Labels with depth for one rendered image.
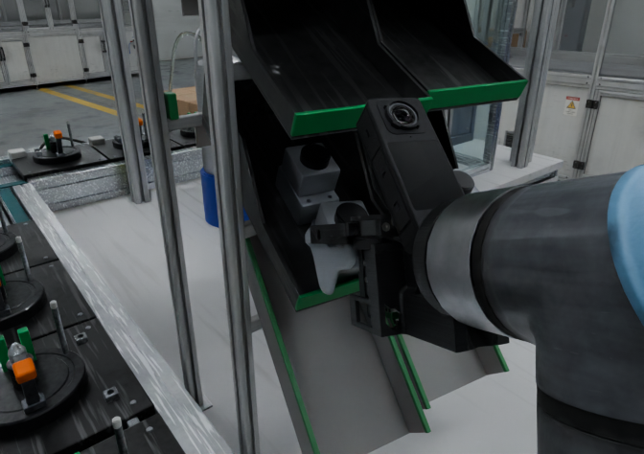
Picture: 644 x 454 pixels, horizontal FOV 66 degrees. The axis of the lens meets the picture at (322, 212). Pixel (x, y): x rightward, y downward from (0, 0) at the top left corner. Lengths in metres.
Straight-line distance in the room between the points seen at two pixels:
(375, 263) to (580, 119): 4.00
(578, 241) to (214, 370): 0.78
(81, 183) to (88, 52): 8.27
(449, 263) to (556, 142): 4.14
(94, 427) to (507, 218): 0.59
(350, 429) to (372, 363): 0.08
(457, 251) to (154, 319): 0.87
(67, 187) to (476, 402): 1.27
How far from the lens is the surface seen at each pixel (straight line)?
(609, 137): 4.26
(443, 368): 0.68
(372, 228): 0.34
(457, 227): 0.25
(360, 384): 0.61
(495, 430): 0.84
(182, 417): 0.71
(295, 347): 0.58
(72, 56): 9.77
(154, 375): 0.78
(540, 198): 0.22
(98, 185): 1.67
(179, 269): 0.71
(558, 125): 4.35
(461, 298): 0.25
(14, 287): 1.00
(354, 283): 0.46
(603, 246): 0.18
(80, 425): 0.72
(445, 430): 0.82
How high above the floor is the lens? 1.45
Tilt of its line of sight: 24 degrees down
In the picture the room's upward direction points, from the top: straight up
